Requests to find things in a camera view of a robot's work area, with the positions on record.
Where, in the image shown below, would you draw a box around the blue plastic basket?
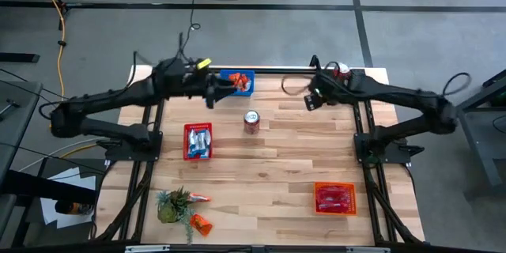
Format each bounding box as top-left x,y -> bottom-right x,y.
218,69 -> 256,98

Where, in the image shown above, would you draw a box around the black beam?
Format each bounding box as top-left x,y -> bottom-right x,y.
0,169 -> 96,206

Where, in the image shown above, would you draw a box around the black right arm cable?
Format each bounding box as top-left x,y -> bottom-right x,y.
441,71 -> 473,99

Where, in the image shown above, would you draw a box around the silver metal plate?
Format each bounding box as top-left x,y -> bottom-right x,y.
124,244 -> 172,253
346,246 -> 392,253

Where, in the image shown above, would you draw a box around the artificial succulent plant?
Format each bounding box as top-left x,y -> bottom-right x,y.
154,185 -> 195,245

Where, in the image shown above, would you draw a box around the red candy packet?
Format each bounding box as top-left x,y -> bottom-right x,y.
317,185 -> 353,197

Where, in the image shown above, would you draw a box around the orange black object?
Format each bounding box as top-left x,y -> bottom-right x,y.
54,200 -> 95,216

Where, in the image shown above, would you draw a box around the yellow power cable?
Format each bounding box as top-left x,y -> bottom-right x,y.
28,0 -> 69,100

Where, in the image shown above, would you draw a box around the red soda can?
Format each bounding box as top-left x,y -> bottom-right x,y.
243,110 -> 262,136

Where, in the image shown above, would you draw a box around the black flat bar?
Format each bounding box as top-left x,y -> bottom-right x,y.
0,52 -> 41,64

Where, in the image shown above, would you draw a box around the pink candy bag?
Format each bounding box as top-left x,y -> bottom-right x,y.
317,194 -> 353,206

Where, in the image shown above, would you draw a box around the white paper sheets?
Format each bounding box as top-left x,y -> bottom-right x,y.
39,166 -> 97,229

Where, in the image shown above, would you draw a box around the red can with blue logo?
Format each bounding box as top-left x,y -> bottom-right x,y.
333,62 -> 352,84

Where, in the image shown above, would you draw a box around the grey desk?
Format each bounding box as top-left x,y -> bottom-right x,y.
0,81 -> 43,191

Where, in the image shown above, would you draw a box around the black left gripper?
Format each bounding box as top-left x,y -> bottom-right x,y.
183,71 -> 239,108

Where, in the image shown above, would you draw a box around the orange plastic basket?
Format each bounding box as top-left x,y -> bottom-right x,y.
313,181 -> 358,217

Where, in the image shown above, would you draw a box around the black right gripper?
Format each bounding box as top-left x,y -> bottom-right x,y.
303,71 -> 341,111

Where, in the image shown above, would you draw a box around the red plastic basket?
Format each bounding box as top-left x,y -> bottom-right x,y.
182,122 -> 213,162

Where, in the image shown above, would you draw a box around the grey metal stand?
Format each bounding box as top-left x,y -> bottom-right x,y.
450,69 -> 506,201

